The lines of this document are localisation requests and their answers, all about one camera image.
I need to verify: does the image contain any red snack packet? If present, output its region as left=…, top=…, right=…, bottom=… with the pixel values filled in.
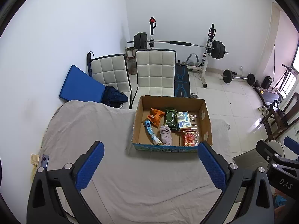
left=182, top=130, right=200, bottom=147

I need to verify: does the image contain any black treadmill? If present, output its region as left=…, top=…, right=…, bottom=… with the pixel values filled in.
left=253, top=76, right=282, bottom=107

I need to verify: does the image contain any green snack bag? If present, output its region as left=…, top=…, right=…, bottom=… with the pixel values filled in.
left=164, top=107, right=179, bottom=131

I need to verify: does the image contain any left white quilted chair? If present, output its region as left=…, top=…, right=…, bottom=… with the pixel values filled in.
left=87, top=51, right=132, bottom=109

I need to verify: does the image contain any right white quilted chair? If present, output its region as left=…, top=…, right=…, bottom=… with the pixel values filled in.
left=132, top=49, right=176, bottom=109

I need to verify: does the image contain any white quilted chair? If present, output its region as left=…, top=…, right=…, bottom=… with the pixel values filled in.
left=132, top=49, right=176, bottom=109
left=87, top=51, right=132, bottom=109

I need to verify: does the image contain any small dumbbell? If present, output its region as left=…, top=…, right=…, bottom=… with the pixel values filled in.
left=191, top=93, right=198, bottom=99

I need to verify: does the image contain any orange snack packet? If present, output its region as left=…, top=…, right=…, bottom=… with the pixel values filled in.
left=147, top=108, right=165, bottom=127

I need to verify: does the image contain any black blue weight bench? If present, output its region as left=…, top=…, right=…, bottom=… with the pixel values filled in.
left=174, top=61, right=191, bottom=98

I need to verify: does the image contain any dark wooden chair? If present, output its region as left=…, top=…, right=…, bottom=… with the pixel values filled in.
left=260, top=93, right=298, bottom=142

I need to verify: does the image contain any cardboard box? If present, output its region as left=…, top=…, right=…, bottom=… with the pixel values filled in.
left=132, top=95, right=212, bottom=153

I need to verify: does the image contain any grey table cloth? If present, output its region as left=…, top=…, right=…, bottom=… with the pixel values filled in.
left=41, top=101, right=221, bottom=223

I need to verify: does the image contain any blue smartphone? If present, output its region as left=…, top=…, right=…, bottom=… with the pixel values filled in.
left=40, top=154, right=49, bottom=169

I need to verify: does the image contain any dark blue cloth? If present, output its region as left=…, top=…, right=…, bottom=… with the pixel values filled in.
left=101, top=85, right=129, bottom=108

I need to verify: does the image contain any white squat rack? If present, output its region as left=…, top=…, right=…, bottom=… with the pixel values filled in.
left=149, top=17, right=216, bottom=88

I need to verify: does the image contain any pink sock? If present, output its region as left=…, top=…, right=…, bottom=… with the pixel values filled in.
left=160, top=125, right=172, bottom=146

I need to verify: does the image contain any brown stool by wall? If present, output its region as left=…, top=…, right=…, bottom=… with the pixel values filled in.
left=125, top=47, right=137, bottom=75

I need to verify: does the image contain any light blue snack stick packet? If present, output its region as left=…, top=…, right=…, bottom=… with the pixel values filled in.
left=143, top=119, right=163, bottom=145

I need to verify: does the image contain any yellow blue tissue pack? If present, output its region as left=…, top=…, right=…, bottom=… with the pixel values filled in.
left=176, top=111, right=192, bottom=130

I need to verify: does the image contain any blue foam mat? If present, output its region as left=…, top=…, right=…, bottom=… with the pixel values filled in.
left=59, top=65, right=105, bottom=103

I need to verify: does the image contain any barbell on rack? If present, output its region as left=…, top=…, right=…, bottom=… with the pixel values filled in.
left=127, top=32, right=229, bottom=59

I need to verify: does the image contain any barbell on floor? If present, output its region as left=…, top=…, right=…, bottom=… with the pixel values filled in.
left=221, top=69, right=255, bottom=86

